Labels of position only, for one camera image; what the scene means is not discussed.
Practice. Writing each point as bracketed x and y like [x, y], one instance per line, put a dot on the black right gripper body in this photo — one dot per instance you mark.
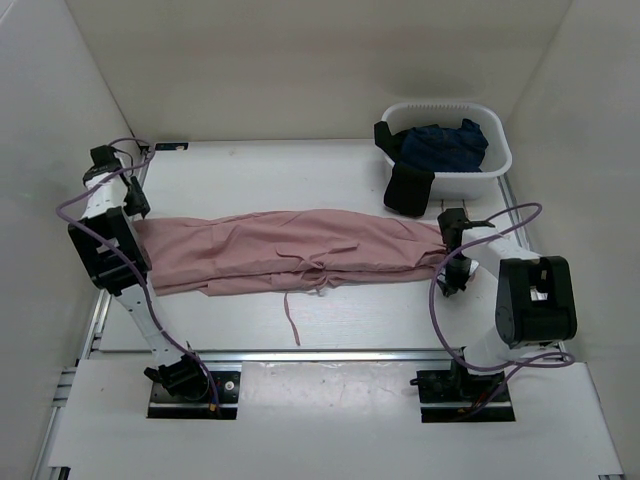
[456, 273]

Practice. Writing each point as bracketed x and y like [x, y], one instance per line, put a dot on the pink drawstring trousers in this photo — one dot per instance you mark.
[287, 251]

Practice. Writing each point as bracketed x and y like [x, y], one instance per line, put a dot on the aluminium table frame rail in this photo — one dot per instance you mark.
[337, 407]

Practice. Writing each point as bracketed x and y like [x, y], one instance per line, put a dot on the white plastic basket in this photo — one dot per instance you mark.
[449, 114]

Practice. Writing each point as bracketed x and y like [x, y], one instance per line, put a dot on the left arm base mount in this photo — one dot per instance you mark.
[199, 402]

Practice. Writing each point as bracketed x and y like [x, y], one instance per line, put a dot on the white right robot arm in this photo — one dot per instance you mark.
[534, 306]

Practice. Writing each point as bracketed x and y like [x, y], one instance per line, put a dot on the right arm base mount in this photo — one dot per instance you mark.
[455, 395]

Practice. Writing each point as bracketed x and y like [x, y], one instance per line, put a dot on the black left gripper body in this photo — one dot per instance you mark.
[135, 201]

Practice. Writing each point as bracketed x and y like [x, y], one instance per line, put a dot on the black garment in basket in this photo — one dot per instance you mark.
[409, 188]

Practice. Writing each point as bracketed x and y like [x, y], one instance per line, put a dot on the blue denim jeans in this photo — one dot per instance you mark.
[446, 150]

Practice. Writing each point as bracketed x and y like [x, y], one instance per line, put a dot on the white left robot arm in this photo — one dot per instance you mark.
[100, 226]

